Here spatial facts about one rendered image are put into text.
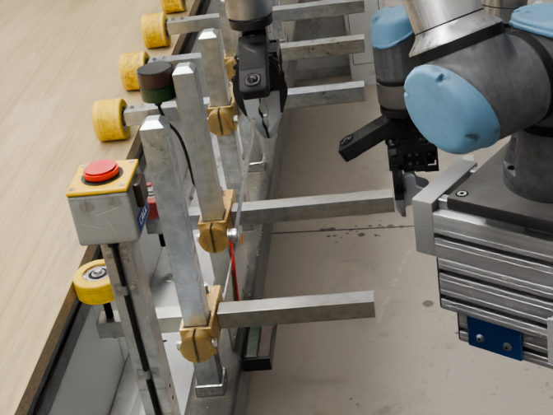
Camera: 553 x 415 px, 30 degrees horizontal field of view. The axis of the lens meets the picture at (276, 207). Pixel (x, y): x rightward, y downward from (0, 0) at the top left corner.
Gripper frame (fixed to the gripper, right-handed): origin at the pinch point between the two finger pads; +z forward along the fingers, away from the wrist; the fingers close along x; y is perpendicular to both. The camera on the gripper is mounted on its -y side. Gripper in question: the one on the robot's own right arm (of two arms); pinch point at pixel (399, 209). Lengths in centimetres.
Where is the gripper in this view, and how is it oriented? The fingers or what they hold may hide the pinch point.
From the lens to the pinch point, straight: 178.9
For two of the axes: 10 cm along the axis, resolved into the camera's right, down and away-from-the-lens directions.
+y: 9.9, -0.9, -1.3
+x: 0.7, -5.0, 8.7
